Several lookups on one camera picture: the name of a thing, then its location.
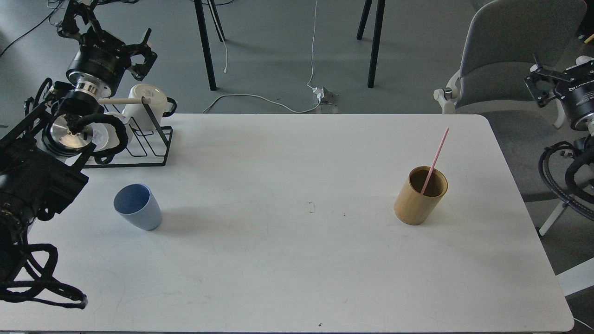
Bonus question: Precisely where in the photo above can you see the grey office chair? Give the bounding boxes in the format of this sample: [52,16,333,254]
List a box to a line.
[433,0,593,235]

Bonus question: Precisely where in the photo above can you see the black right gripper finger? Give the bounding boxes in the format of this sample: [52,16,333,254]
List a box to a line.
[524,54,569,108]

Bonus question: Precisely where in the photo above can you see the white mug on rack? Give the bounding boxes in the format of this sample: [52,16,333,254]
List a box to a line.
[123,84,177,132]
[90,112,133,152]

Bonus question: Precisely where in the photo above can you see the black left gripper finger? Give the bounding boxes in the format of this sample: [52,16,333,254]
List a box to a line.
[56,0,103,44]
[122,28,158,82]

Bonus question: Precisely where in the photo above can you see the white mug on rack rear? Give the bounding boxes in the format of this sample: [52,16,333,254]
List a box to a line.
[123,84,177,132]

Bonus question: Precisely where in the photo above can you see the black wire cup rack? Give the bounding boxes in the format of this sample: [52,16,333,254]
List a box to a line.
[85,96,176,169]

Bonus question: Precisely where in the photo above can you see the white power cable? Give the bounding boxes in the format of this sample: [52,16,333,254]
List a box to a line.
[203,0,322,115]

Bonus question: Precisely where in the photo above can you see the bamboo cylinder holder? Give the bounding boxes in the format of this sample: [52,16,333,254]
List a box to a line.
[394,166,448,225]

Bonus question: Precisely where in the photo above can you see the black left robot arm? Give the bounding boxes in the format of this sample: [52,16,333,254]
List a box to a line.
[0,0,157,309]

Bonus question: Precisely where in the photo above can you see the white mug on rack front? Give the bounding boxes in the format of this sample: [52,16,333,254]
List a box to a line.
[90,112,133,152]

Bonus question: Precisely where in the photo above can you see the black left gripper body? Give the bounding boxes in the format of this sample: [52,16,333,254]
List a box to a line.
[66,32,131,97]

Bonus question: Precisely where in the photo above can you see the black table leg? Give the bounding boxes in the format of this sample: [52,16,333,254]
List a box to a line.
[193,0,226,91]
[356,0,386,89]

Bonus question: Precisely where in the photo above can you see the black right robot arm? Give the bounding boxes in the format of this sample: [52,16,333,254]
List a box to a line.
[524,53,594,203]

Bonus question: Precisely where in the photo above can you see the pink chopstick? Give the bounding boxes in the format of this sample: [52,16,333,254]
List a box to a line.
[420,127,450,195]

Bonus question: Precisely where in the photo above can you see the white power plug adapter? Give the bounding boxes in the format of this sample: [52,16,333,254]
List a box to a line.
[312,87,336,104]

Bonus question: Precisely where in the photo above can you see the black table leg left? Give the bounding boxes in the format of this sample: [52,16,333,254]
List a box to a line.
[193,0,226,91]

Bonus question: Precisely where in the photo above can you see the black floor cables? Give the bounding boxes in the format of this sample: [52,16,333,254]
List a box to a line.
[0,0,140,58]

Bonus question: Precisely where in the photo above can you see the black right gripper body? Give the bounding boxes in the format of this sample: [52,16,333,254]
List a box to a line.
[555,65,594,131]

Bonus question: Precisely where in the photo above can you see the blue plastic cup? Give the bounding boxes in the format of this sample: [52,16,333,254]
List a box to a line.
[113,184,162,231]

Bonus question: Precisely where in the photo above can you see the black table leg right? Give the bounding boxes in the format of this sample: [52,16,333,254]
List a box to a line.
[356,0,386,89]

